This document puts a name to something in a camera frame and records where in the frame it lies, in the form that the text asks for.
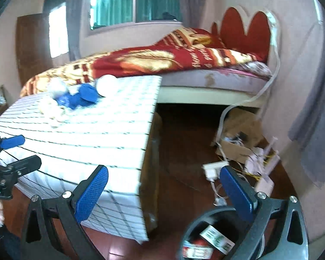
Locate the narrow bright window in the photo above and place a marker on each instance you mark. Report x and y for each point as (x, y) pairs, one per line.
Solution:
(57, 32)

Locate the white router with antennas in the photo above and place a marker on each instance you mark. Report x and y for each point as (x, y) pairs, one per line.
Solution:
(265, 184)

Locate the brown wooden door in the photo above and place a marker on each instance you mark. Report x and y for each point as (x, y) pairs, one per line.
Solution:
(33, 48)

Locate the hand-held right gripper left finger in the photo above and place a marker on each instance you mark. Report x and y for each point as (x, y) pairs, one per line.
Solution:
(92, 192)

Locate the table with grid cloth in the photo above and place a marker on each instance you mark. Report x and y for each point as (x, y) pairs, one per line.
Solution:
(97, 135)

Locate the window with green curtain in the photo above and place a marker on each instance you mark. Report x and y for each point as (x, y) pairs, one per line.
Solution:
(140, 2)

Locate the small white modem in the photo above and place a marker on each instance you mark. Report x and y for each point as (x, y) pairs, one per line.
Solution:
(253, 159)

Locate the dark object on windowsill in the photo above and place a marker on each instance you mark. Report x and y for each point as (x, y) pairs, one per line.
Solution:
(168, 16)

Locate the black plastic bin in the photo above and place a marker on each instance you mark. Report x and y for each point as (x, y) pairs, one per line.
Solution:
(192, 222)

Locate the red and yellow printed blanket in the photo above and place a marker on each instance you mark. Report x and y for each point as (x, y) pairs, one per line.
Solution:
(140, 57)

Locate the white and red bed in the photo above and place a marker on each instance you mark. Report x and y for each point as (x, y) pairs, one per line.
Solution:
(246, 29)

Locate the grey patterned curtain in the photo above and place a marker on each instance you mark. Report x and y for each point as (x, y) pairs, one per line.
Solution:
(317, 113)

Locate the floral pillow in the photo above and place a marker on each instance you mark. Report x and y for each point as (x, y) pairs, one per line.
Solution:
(258, 69)

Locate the white power strip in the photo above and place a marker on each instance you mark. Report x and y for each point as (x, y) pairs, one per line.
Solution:
(215, 169)

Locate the blue cloth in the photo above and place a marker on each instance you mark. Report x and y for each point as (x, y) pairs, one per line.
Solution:
(75, 98)

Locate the cardboard box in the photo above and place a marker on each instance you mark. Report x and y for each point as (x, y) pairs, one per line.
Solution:
(241, 126)

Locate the wooden table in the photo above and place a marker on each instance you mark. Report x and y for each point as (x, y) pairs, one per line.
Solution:
(151, 168)

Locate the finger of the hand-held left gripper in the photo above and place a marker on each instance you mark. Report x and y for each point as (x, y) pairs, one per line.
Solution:
(13, 141)
(24, 163)

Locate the floral mattress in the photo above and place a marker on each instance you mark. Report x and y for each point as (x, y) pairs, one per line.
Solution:
(211, 80)

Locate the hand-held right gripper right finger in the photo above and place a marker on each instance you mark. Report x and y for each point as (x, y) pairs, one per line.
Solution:
(234, 192)

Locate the person's left hand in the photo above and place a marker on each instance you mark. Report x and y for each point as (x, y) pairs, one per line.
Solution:
(0, 212)

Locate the green and white carton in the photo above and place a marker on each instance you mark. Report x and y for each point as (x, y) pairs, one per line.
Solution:
(218, 238)

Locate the red paper cup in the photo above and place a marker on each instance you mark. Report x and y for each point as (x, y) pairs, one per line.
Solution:
(196, 242)

